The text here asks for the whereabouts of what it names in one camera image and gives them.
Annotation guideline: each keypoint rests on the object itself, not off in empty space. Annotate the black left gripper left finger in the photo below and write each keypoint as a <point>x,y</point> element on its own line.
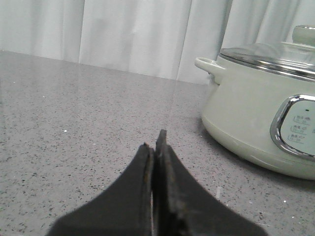
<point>123,209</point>

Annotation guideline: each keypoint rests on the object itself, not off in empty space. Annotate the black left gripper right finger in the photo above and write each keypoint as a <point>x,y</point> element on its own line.
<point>182,207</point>

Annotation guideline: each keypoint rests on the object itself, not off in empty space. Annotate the glass pot lid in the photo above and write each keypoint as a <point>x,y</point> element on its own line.
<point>294,59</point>

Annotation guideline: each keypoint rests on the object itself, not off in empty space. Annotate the pale green electric pot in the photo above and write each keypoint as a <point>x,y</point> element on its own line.
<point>265,118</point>

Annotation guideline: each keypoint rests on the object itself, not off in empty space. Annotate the white curtain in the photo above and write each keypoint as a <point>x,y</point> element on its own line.
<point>158,38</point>

